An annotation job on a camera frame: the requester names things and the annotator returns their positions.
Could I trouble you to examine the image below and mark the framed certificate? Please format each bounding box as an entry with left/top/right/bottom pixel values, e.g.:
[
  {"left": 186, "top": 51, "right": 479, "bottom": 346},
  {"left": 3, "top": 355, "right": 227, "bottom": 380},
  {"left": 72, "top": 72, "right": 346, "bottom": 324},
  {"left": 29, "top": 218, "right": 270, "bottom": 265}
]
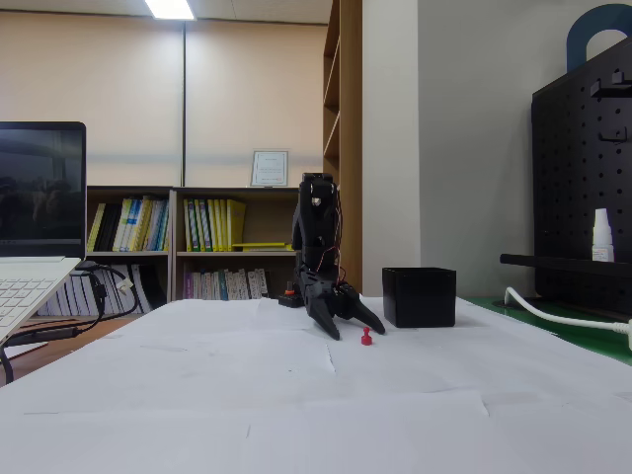
[{"left": 250, "top": 148, "right": 291, "bottom": 189}]

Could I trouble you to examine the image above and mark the red servo wire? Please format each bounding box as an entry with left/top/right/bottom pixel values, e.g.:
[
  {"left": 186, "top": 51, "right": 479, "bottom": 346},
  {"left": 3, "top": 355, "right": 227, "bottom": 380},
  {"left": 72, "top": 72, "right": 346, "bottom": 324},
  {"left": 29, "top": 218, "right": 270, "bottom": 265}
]
[{"left": 331, "top": 185, "right": 348, "bottom": 286}]

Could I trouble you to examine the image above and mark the black open box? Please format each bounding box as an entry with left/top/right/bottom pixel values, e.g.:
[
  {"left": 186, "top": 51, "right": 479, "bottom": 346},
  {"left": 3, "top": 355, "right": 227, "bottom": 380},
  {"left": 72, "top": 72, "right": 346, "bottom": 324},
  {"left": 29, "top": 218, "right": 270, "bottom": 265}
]
[{"left": 381, "top": 266, "right": 457, "bottom": 329}]

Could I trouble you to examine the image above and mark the black pegboard shelf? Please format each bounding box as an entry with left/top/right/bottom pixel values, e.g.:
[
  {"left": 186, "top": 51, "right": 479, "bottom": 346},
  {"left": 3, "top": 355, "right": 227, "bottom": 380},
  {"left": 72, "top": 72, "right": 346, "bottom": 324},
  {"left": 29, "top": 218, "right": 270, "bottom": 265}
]
[{"left": 499, "top": 253, "right": 632, "bottom": 272}]

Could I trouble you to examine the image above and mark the flat yellow folder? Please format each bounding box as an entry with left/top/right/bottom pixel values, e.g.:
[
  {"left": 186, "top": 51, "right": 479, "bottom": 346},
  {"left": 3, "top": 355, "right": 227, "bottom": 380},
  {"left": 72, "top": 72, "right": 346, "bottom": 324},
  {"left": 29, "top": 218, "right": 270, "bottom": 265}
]
[{"left": 230, "top": 241, "right": 296, "bottom": 252}]

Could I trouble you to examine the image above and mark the small white bottle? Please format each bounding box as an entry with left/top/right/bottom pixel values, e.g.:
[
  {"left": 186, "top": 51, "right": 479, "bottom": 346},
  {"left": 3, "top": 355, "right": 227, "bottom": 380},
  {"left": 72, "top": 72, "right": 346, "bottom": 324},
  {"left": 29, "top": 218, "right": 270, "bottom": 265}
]
[{"left": 592, "top": 207, "right": 616, "bottom": 262}]

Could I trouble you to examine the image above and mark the tall wooden bookshelf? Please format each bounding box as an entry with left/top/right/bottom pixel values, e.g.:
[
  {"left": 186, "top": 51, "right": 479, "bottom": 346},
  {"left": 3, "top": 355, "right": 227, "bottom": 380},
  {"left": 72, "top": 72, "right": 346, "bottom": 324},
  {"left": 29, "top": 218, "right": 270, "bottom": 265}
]
[{"left": 323, "top": 0, "right": 364, "bottom": 297}]

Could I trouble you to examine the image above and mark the thin yellow book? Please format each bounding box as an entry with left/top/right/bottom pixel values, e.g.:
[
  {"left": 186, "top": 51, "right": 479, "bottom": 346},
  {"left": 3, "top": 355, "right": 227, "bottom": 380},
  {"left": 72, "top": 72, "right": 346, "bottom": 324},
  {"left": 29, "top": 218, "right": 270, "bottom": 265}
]
[{"left": 87, "top": 201, "right": 108, "bottom": 252}]

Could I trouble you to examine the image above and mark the yellow white book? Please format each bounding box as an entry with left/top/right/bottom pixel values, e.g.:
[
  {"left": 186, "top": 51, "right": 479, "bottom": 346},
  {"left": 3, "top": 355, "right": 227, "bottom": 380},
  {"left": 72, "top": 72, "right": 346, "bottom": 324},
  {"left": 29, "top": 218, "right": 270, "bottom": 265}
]
[
  {"left": 112, "top": 197, "right": 135, "bottom": 252},
  {"left": 128, "top": 196, "right": 152, "bottom": 252}
]

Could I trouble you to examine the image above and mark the blue white book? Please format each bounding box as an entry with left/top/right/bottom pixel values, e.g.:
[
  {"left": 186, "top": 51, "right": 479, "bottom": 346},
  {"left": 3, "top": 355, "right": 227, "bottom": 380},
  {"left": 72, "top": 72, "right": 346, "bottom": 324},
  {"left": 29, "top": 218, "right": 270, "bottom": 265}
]
[{"left": 145, "top": 197, "right": 170, "bottom": 252}]

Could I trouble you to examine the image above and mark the wide yellow binder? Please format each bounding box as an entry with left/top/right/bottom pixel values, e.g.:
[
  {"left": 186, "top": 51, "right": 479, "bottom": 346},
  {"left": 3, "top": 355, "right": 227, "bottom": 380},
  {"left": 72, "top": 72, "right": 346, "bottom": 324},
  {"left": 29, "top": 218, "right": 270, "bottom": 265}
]
[{"left": 225, "top": 198, "right": 247, "bottom": 252}]

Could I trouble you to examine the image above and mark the white laptop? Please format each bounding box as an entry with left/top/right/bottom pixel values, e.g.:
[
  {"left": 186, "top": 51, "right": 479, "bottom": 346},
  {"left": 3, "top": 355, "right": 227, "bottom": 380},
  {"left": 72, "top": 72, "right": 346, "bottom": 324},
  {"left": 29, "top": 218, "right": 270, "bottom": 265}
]
[{"left": 0, "top": 120, "right": 88, "bottom": 342}]

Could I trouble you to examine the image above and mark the low wooden bookshelf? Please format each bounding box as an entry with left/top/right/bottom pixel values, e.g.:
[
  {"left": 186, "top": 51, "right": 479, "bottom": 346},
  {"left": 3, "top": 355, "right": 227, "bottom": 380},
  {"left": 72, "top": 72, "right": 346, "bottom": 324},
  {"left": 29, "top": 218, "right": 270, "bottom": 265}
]
[
  {"left": 86, "top": 186, "right": 175, "bottom": 317},
  {"left": 170, "top": 186, "right": 303, "bottom": 302}
]

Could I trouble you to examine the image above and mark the black book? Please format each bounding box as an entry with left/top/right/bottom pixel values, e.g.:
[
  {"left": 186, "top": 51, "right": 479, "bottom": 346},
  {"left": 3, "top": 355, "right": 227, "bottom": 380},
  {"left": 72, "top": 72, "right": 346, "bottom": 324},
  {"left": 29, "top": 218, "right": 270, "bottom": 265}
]
[{"left": 97, "top": 202, "right": 122, "bottom": 252}]

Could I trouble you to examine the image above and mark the ceiling light panel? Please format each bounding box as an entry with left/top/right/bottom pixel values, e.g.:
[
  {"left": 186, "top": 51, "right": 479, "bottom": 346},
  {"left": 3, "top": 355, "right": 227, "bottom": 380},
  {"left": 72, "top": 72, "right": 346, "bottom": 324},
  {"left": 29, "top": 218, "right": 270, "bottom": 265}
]
[{"left": 144, "top": 0, "right": 196, "bottom": 21}]

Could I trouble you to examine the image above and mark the white spined book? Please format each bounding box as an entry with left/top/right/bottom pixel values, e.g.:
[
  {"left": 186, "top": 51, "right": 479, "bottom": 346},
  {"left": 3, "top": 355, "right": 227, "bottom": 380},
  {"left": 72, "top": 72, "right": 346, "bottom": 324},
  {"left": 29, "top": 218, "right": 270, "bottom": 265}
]
[{"left": 249, "top": 269, "right": 271, "bottom": 300}]

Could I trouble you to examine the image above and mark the black laptop cable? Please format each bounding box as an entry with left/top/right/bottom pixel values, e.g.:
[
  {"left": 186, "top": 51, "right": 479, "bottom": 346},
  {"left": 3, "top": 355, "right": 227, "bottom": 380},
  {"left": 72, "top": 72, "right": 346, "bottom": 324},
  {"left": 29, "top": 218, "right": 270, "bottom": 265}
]
[{"left": 73, "top": 261, "right": 142, "bottom": 325}]

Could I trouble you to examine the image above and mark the white power strip cable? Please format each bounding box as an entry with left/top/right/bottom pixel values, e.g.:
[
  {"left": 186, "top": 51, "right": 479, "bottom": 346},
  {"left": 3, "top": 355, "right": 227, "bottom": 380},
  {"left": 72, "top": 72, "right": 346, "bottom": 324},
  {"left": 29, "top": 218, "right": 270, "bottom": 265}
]
[{"left": 503, "top": 286, "right": 632, "bottom": 333}]

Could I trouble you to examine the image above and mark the orange black table clamp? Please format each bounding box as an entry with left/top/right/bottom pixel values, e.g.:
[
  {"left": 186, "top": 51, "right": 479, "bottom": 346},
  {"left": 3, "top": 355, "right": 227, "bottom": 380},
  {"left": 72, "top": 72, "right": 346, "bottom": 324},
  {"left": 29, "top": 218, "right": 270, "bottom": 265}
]
[{"left": 277, "top": 279, "right": 303, "bottom": 309}]

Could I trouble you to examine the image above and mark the dark blue arched board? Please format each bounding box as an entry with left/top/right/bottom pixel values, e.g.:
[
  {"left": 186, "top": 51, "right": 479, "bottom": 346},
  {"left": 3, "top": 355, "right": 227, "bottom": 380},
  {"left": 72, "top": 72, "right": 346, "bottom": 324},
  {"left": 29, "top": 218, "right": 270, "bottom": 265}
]
[{"left": 566, "top": 3, "right": 632, "bottom": 73}]

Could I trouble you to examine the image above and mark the beige roller blind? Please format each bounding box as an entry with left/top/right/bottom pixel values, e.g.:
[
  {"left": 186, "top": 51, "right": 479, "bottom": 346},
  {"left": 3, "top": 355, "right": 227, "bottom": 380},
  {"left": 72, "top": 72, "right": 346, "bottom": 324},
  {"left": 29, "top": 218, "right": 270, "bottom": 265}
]
[
  {"left": 186, "top": 19, "right": 328, "bottom": 188},
  {"left": 0, "top": 9, "right": 185, "bottom": 188}
]

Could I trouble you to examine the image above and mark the black laptop stand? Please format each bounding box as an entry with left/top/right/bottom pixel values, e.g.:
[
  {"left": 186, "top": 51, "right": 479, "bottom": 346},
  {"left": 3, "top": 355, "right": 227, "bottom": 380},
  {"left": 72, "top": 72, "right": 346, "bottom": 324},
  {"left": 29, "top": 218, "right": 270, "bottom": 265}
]
[{"left": 0, "top": 323, "right": 83, "bottom": 386}]

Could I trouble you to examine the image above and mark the black pegboard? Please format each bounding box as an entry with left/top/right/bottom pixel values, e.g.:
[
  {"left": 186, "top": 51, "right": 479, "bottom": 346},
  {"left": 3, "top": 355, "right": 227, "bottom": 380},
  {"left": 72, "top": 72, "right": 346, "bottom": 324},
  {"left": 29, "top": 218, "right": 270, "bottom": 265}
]
[{"left": 530, "top": 37, "right": 632, "bottom": 317}]

